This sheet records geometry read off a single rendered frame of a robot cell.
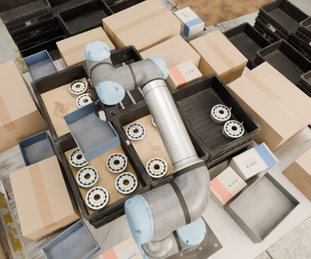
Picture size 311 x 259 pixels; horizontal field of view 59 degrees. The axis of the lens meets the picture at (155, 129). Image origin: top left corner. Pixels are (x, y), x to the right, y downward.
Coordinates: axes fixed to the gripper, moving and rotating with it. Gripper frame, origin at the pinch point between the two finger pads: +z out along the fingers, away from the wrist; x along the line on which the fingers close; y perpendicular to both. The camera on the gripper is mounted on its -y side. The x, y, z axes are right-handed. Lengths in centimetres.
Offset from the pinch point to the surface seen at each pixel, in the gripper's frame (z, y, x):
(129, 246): 36, -42, 11
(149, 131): 26.9, 1.2, -22.3
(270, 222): 32, -65, -49
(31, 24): 63, 156, 1
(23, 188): 30, 2, 41
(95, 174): 27.1, -7.7, 11.1
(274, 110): 15, -24, -81
